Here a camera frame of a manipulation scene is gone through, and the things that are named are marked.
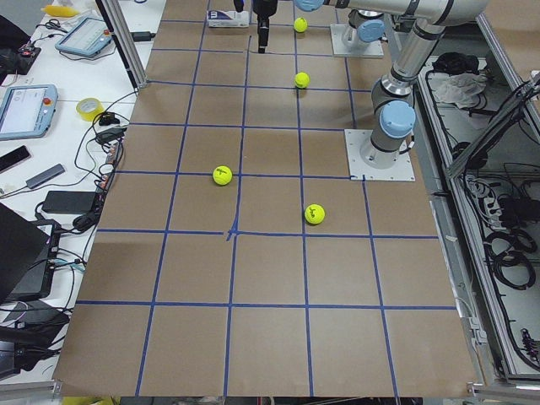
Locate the white cloth bundle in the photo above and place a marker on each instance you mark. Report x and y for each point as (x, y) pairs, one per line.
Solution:
(462, 90)

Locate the tennis ball far corner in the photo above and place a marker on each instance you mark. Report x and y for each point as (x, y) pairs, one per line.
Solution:
(300, 25)

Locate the far teach pendant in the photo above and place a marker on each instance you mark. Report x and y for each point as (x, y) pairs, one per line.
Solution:
(87, 39)

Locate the black smartphone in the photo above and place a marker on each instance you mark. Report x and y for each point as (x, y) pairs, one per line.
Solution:
(14, 157)

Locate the tennis ball near base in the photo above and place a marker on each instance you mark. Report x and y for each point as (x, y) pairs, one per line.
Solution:
(302, 80)
(314, 214)

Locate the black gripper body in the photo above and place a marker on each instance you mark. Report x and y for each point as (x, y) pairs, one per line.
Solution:
(264, 8)

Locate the yellow tape roll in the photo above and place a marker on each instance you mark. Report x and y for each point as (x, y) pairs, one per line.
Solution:
(89, 108)

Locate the tennis ball table centre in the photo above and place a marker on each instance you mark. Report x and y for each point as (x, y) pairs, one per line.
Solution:
(222, 175)

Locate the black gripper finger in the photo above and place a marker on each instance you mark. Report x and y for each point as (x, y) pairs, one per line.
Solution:
(263, 28)

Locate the black power adapter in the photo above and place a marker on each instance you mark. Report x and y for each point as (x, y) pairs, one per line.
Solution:
(68, 202)

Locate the grey usb hub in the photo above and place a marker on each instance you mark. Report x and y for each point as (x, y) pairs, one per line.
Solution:
(45, 176)

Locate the teach pendant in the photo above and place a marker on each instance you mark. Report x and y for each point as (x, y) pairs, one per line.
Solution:
(27, 111)
(87, 39)

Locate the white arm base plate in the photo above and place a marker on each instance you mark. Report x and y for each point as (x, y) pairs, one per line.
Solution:
(342, 49)
(367, 163)

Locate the black laptop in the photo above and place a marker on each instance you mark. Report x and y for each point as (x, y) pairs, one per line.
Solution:
(28, 251)

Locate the near teach pendant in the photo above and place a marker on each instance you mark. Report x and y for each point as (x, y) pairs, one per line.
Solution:
(27, 111)

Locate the white blue tennis ball can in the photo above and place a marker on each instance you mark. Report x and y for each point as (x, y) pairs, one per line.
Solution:
(227, 19)

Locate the aluminium frame post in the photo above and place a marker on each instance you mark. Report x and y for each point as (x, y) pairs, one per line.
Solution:
(115, 21)

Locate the yellow banana toy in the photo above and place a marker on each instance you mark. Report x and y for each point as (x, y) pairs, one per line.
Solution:
(60, 11)

